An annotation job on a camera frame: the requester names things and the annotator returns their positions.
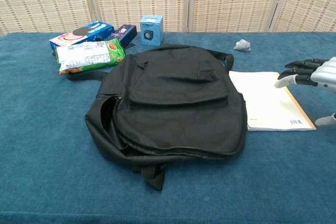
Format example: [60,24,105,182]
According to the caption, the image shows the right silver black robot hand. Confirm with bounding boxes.
[274,56,336,127]

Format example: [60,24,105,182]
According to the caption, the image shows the white paper booklet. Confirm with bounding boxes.
[228,71,317,132]

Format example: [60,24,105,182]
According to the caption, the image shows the black fabric backpack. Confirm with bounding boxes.
[67,43,248,192]

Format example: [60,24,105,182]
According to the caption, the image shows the small grey crumpled pouch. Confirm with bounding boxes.
[233,39,251,52]

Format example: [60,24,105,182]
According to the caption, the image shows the light blue speaker box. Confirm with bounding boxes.
[139,15,164,46]

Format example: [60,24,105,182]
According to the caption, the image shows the dark blue slim box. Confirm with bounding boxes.
[104,24,138,46]

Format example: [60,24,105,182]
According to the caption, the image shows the green white snack bag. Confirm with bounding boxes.
[54,37,127,76]

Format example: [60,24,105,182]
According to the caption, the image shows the blue pink cookie box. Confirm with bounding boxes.
[49,20,115,51]

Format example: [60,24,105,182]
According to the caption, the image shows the blue felt table cover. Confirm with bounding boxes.
[0,31,336,224]

